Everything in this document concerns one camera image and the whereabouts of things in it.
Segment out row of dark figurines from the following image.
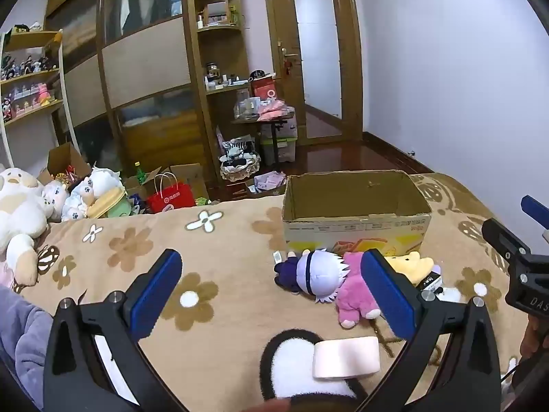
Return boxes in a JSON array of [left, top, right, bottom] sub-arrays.
[[0, 49, 58, 80]]

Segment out white plush with paw prints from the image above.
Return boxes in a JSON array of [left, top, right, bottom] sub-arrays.
[[61, 164, 125, 222]]

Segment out black and white plush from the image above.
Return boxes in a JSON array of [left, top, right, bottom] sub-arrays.
[[220, 135, 258, 166]]

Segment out yellow plush toy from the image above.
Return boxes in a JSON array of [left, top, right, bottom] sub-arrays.
[[384, 254, 436, 286]]

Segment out scattered papers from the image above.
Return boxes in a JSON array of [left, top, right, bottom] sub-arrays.
[[253, 172, 287, 192]]

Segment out red box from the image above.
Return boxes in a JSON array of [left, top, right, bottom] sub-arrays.
[[251, 75, 277, 100]]

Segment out person's right hand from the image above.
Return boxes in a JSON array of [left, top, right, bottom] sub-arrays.
[[520, 318, 549, 363]]

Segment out row of pink figurines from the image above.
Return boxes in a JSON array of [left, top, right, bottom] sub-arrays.
[[0, 82, 61, 122]]

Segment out printed cardboard box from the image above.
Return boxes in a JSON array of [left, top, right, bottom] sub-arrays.
[[282, 170, 432, 255]]

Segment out open brown cardboard box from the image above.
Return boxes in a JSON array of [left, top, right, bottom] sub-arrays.
[[38, 142, 92, 185]]

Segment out yellow and green bag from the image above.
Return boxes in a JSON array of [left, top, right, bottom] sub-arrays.
[[86, 186, 133, 219]]

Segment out purple sleeve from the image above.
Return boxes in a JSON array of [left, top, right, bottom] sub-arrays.
[[0, 285, 54, 410]]

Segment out white storage box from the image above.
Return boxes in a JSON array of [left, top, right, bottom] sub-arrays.
[[259, 114, 299, 164]]

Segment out clear plastic container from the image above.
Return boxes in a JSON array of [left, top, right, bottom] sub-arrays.
[[234, 90, 263, 121]]

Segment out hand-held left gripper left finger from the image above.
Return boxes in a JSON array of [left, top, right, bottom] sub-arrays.
[[43, 248, 185, 412]]

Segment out large white plush duck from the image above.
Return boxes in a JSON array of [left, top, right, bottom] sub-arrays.
[[0, 167, 49, 288]]

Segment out pink plush toy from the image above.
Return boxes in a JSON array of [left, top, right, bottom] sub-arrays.
[[335, 251, 382, 330]]

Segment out red paper bag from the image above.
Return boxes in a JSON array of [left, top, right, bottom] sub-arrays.
[[147, 172, 198, 214]]

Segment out wooden corner shelf unit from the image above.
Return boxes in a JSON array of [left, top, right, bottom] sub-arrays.
[[189, 0, 260, 183]]

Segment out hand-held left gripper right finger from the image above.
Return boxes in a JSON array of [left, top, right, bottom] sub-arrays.
[[356, 248, 503, 412]]

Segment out wooden door with glass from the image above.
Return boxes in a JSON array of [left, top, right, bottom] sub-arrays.
[[261, 0, 365, 147]]

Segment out black and white fluffy slipper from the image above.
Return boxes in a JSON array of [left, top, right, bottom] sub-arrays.
[[259, 329, 370, 404]]

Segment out woven basket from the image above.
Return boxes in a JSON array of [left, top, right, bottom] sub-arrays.
[[220, 154, 261, 185]]

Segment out pink packets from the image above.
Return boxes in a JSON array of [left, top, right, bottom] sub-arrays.
[[256, 99, 296, 122]]

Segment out white-haired plush doll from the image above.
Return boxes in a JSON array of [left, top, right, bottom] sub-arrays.
[[273, 249, 350, 305]]

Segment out small side table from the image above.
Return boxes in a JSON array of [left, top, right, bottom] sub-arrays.
[[232, 112, 296, 170]]

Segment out pale pink tape roll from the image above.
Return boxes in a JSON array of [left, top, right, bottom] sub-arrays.
[[312, 336, 381, 380]]

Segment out dark packaged item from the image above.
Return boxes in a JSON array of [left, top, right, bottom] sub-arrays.
[[416, 264, 462, 303]]

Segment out wooden wardrobe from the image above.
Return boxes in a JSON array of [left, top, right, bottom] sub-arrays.
[[45, 0, 207, 181]]

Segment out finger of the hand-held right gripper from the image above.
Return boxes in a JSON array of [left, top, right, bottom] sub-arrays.
[[481, 218, 533, 263], [520, 195, 549, 225]]

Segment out white-framed figurine shelf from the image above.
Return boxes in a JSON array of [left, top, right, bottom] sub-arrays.
[[0, 26, 81, 169]]

